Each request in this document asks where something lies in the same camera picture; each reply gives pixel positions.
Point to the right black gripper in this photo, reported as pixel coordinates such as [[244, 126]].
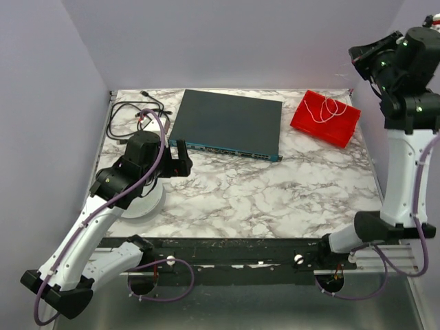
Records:
[[363, 56]]

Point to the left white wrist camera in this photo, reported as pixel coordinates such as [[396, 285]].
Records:
[[154, 125]]

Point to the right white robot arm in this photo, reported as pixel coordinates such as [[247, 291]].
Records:
[[399, 68]]

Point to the white cable spool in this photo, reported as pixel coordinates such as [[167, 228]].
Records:
[[148, 205]]

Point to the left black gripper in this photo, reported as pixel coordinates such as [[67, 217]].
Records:
[[177, 166]]

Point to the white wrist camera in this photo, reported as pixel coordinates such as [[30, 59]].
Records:
[[154, 125], [432, 22]]

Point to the aluminium rail frame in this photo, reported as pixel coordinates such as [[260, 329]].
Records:
[[388, 258]]

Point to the red plastic bin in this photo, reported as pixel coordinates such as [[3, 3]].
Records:
[[326, 119]]

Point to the dark blue network switch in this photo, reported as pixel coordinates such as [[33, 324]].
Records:
[[227, 124]]

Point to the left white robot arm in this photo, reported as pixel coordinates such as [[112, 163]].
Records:
[[67, 281]]

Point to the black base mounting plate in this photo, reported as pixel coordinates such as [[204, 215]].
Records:
[[227, 262]]

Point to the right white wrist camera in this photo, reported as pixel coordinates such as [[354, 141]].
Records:
[[432, 22]]

